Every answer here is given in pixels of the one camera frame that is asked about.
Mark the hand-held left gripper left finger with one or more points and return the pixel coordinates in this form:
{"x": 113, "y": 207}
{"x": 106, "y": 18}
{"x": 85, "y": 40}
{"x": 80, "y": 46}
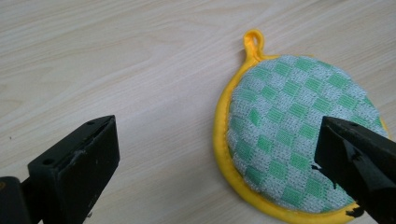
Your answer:
{"x": 77, "y": 168}

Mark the round green checkered scrub pad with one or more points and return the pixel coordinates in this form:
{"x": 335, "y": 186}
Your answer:
{"x": 280, "y": 124}

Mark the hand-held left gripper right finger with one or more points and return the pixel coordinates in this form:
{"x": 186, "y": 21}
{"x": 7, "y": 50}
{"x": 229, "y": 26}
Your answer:
{"x": 358, "y": 155}

